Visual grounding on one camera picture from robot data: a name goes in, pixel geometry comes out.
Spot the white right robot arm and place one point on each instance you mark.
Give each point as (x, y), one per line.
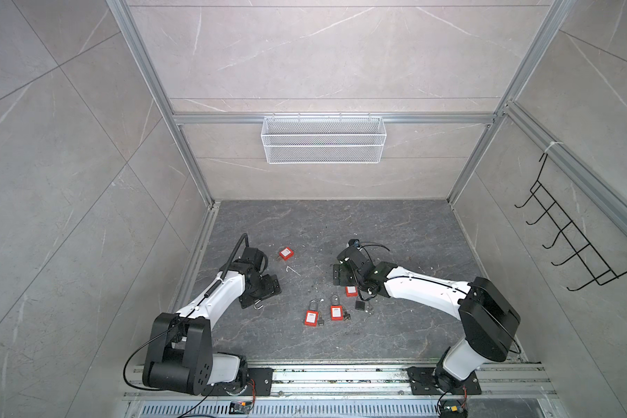
(489, 321)

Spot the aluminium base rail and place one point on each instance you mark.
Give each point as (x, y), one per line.
(390, 379)

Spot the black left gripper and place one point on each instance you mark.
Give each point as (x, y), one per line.
(273, 286)

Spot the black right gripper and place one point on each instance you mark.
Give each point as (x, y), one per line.
(339, 275)

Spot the aluminium frame left rail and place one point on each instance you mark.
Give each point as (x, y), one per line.
(189, 275)

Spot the red padlock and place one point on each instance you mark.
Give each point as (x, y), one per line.
(286, 254)
(351, 291)
(312, 315)
(337, 310)

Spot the black wire hook rack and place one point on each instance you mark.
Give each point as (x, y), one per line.
(598, 269)

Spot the white wire mesh basket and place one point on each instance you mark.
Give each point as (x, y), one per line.
(323, 140)

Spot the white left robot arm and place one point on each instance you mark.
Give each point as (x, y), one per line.
(180, 357)

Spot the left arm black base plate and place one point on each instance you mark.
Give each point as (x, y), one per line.
(259, 381)

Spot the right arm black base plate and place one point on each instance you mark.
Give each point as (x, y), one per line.
(433, 381)

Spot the slotted cable duct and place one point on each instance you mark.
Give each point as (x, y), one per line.
(293, 408)

